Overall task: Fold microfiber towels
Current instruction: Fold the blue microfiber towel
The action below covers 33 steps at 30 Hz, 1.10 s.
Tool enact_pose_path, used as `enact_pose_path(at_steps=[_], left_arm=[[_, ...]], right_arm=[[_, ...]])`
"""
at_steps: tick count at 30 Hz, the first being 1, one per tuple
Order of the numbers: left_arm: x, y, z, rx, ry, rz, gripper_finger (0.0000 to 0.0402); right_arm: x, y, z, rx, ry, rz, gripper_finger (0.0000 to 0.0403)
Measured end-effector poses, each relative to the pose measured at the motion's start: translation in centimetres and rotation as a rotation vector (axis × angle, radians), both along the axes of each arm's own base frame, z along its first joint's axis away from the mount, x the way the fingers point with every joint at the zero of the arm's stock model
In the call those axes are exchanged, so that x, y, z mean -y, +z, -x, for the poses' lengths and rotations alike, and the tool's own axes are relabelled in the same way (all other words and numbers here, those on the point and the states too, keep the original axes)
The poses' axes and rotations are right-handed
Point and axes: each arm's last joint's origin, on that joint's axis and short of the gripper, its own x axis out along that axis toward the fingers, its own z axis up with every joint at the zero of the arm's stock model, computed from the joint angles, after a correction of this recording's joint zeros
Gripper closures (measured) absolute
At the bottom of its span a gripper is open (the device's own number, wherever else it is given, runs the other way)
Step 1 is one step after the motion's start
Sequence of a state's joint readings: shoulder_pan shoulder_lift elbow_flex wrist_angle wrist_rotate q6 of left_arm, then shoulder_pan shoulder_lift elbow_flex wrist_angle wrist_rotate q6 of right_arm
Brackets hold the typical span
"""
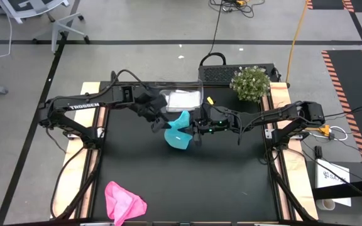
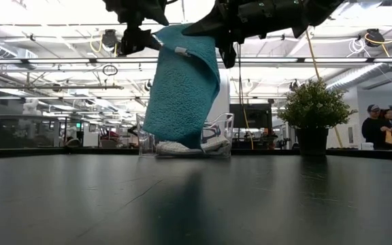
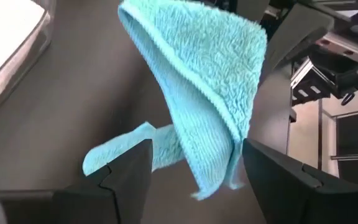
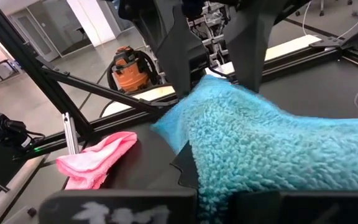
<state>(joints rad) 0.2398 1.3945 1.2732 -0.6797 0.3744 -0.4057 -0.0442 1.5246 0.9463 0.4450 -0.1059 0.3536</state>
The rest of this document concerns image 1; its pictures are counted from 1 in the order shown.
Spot white cable loop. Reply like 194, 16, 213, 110
329, 125, 349, 142

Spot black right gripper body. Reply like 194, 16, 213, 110
193, 105, 242, 134

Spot white office chair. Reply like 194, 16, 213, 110
0, 0, 91, 53

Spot black mat orange stripes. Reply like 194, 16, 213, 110
305, 0, 362, 14
321, 49, 362, 180

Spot green potted plant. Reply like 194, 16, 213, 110
229, 65, 272, 104

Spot yellow cable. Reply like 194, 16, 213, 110
285, 0, 309, 83

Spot yellow power adapter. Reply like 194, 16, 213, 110
303, 124, 332, 137

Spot teal microfiber towel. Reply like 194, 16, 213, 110
163, 110, 194, 151

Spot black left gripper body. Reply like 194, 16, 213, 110
133, 92, 169, 124

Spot black perforated computer case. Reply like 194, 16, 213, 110
198, 63, 279, 86

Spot light wooden board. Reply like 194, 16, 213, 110
268, 82, 319, 220
51, 82, 102, 219

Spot black flat bar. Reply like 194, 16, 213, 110
312, 178, 362, 201

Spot white printed box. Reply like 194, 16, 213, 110
314, 158, 352, 207

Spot pink microfiber towel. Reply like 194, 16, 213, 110
104, 181, 148, 226

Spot black frame strut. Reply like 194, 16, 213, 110
267, 147, 314, 222
55, 147, 103, 220

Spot beige tape roll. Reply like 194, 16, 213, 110
315, 198, 336, 212

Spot clear plastic bin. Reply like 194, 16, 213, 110
153, 79, 204, 114

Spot tangled black cable bundle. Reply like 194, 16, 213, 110
208, 0, 266, 19

